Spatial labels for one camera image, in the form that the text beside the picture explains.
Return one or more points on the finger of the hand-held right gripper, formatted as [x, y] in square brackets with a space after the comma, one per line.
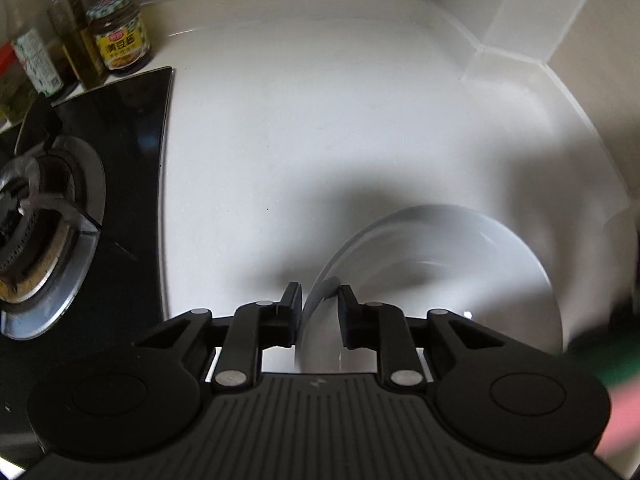
[610, 330]

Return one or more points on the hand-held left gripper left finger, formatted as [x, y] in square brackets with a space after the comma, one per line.
[290, 320]

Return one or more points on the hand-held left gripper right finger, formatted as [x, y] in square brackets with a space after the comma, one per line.
[347, 317]

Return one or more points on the pink and green sponge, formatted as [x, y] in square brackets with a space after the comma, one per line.
[622, 390]

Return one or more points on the black glass gas cooktop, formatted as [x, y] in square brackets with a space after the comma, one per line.
[130, 170]

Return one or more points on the sauce jar with yellow label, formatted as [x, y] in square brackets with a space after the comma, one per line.
[120, 35]

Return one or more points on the olive oil bottle black cap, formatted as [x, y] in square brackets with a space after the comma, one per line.
[80, 45]

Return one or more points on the spice jar with red lid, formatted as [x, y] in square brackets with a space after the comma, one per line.
[10, 85]

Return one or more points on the clear bottle with yellow cap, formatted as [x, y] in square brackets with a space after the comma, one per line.
[35, 55]

